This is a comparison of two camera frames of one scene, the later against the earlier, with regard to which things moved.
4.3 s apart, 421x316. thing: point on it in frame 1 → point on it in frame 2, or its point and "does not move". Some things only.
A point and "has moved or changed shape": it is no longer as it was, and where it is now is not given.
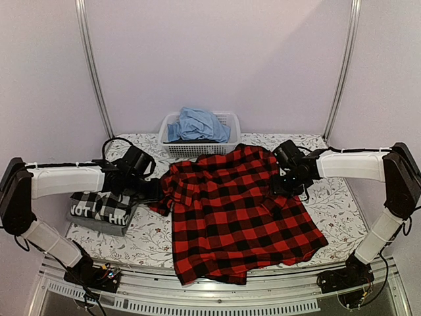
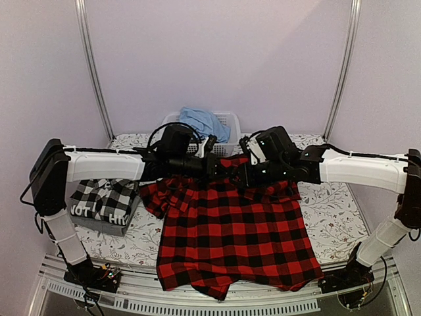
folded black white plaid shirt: [104, 205] does not move
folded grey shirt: [114, 229] does not move
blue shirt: [196, 124] does not move
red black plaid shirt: [228, 221] has moved or changed shape
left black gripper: [155, 195] → [211, 163]
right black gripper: [277, 189] → [248, 177]
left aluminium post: [85, 43] does not move
